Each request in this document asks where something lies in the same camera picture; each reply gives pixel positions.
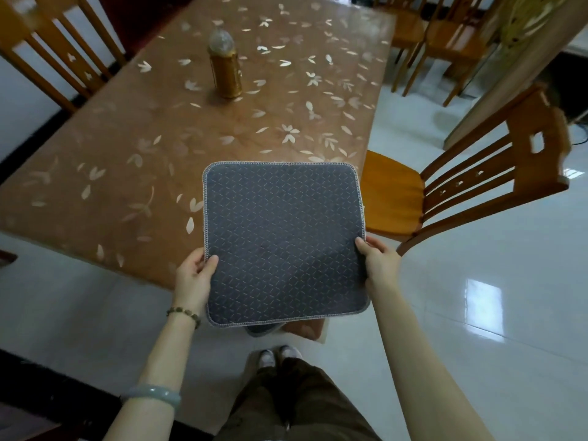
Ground olive brown trousers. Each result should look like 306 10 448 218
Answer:
214 358 382 441

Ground person's left hand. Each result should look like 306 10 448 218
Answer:
172 247 219 317

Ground person's right hand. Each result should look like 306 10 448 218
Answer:
354 235 402 295

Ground orange wooden chair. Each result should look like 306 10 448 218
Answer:
404 0 506 108
360 82 573 257
0 0 127 115
374 0 431 92

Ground pale green jade bangle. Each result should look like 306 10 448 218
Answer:
120 384 183 412

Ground dark beaded bracelet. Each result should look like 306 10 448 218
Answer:
166 307 202 330

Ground person's right forearm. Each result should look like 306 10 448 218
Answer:
369 284 495 441

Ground person's left forearm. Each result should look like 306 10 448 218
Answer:
102 312 202 441

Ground gold lantern with clear dome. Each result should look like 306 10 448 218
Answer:
206 28 243 100

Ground wooden dining table, floral cover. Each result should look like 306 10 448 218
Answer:
0 0 398 344

